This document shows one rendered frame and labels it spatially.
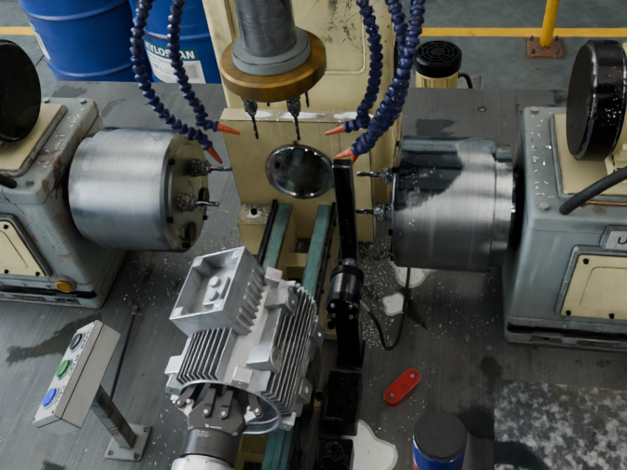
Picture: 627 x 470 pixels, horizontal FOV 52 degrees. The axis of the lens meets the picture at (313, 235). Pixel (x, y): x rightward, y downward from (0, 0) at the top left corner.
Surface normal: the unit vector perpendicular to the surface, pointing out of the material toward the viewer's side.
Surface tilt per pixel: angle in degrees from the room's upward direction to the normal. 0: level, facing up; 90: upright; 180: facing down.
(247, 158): 90
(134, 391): 0
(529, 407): 0
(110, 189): 47
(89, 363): 53
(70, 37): 90
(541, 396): 0
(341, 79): 90
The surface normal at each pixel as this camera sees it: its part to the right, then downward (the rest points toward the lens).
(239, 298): 0.85, -0.19
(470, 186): -0.17, -0.17
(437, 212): -0.18, 0.15
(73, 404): 0.73, -0.36
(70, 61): -0.22, 0.74
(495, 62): -0.10, -0.66
